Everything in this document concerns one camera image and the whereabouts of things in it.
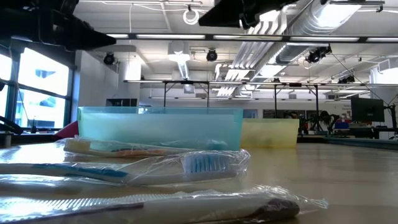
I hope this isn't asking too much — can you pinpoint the black computer monitor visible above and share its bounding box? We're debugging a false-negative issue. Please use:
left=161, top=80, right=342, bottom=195
left=350, top=96, right=386, bottom=123

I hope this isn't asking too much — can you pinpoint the yellow plastic bin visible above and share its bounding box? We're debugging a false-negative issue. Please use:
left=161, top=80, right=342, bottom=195
left=241, top=118, right=300, bottom=149

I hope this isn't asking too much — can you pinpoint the large window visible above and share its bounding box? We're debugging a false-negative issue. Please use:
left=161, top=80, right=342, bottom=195
left=0, top=46, right=77, bottom=130

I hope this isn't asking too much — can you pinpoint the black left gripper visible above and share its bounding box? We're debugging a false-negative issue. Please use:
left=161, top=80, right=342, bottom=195
left=30, top=9, right=118, bottom=51

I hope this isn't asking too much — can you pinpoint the orange toothbrush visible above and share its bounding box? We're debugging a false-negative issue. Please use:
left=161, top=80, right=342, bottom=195
left=63, top=138, right=200, bottom=159

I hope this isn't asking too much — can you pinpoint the black ceiling camera rig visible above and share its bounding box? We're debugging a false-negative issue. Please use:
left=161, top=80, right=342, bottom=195
left=337, top=75, right=357, bottom=84
left=306, top=45, right=332, bottom=65

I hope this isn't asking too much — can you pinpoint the purple toothbrush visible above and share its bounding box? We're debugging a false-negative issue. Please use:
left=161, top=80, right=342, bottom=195
left=88, top=139, right=200, bottom=152
left=0, top=185, right=330, bottom=224

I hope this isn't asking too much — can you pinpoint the blue toothbrush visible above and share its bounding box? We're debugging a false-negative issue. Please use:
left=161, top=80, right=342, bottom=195
left=0, top=148, right=251, bottom=187

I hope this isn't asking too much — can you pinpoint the black metal frame stand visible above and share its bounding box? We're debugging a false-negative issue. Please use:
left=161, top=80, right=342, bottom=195
left=124, top=79, right=321, bottom=119

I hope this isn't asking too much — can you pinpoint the magenta plastic bin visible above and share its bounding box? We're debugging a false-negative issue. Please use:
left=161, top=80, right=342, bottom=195
left=52, top=120, right=79, bottom=140

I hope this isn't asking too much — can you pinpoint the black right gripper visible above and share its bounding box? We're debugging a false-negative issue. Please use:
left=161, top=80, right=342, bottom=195
left=198, top=0, right=299, bottom=30

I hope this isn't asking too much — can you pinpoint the green translucent plastic bin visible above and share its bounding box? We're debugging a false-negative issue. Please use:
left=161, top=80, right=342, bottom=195
left=76, top=106, right=244, bottom=152

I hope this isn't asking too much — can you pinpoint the black overhead frame rail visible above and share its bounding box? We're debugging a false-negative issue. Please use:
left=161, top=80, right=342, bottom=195
left=105, top=32, right=398, bottom=44

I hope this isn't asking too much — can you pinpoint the white cable coil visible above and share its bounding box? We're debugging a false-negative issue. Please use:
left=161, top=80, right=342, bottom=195
left=182, top=8, right=200, bottom=26

